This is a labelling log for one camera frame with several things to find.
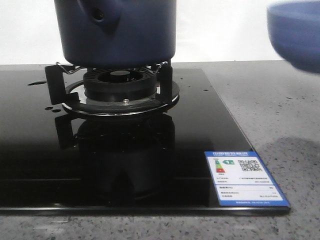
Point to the right black gas burner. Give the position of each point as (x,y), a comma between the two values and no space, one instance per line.
(112,92)

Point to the blue ceramic bowl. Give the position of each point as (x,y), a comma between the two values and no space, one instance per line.
(294,33)

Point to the dark blue cooking pot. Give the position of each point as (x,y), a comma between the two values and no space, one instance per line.
(117,33)

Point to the blue energy label sticker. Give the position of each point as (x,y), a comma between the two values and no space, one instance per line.
(241,179)

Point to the black glass gas stove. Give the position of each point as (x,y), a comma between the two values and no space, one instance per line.
(56,163)

